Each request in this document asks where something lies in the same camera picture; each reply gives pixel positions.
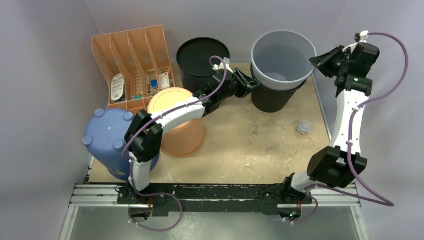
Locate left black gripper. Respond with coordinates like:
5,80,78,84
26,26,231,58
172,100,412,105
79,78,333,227
219,69,261,103

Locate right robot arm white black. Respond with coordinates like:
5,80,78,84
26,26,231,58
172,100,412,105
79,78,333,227
280,40,380,204

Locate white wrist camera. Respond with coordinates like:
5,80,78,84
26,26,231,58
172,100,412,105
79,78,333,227
212,57,234,73
342,30,369,53

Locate small boxes in organizer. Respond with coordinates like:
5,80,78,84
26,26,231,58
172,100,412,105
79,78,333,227
130,72,175,100

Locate large blue plastic bucket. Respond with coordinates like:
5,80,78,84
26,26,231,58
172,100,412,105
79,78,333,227
82,108,159,180

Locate grey plastic bucket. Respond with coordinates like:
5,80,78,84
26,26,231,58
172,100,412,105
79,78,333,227
250,30,317,91

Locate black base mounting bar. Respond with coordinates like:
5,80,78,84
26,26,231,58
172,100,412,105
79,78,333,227
117,181,312,217

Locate small clear plastic cup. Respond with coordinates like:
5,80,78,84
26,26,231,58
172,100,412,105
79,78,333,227
296,119,313,135

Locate dark navy cylindrical bin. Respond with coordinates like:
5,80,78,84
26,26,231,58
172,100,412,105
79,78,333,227
176,37,231,93

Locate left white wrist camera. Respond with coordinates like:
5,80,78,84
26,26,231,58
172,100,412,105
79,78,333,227
212,57,234,73

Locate orange plastic bucket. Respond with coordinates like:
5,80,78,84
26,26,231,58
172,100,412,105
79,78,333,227
147,87,206,158

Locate black ribbed bin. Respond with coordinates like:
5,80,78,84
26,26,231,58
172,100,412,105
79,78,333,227
251,79,307,113

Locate aluminium frame rail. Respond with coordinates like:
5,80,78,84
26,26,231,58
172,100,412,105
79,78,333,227
67,183,362,210

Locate orange plastic file organizer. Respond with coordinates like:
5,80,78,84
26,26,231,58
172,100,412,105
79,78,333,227
91,25,176,113

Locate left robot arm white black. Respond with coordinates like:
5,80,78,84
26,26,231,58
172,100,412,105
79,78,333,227
122,68,261,205

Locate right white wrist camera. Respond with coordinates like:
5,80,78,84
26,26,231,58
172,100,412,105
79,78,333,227
342,30,369,53

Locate white oval package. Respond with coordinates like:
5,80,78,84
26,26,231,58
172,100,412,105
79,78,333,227
110,73,126,102

